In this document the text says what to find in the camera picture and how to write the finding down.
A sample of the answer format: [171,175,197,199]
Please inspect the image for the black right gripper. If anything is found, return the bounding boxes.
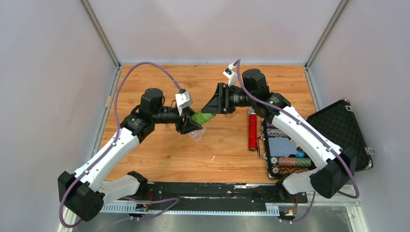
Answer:
[202,82,256,114]

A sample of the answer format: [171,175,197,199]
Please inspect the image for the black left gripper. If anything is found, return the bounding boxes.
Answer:
[152,106,203,135]

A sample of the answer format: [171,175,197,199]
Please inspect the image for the green pill bottle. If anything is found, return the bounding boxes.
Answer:
[190,111,216,125]

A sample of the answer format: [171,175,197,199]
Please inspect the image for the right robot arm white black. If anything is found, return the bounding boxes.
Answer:
[201,69,359,202]

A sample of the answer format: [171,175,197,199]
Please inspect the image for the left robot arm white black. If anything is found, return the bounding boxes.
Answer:
[58,88,202,221]

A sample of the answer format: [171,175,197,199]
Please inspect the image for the red glitter tube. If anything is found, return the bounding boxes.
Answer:
[248,108,258,151]

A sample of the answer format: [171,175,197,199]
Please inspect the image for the green purple chip row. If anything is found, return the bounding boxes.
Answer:
[265,123,289,138]

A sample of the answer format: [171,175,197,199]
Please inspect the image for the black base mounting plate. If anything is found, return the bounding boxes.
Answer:
[131,182,308,212]

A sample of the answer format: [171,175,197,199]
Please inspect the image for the blue playing card deck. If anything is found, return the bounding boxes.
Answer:
[268,137,297,157]

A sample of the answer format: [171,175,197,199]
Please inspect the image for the orange black chip row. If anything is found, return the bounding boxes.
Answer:
[270,157,312,176]

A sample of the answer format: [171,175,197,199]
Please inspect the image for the black poker chip case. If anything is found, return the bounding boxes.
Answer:
[262,99,373,180]

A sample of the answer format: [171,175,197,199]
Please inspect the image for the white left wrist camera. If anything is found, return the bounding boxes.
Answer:
[175,91,193,116]

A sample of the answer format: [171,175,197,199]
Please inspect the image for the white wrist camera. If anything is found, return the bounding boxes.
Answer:
[222,63,238,86]
[175,91,193,116]

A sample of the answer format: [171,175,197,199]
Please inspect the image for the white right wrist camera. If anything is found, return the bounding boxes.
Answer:
[222,63,238,86]

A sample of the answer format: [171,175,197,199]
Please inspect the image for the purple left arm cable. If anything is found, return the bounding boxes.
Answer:
[59,62,184,229]

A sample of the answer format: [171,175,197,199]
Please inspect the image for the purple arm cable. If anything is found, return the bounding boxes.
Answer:
[59,62,184,229]
[234,58,360,224]

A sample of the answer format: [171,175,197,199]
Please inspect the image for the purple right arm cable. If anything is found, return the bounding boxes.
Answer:
[234,58,360,224]

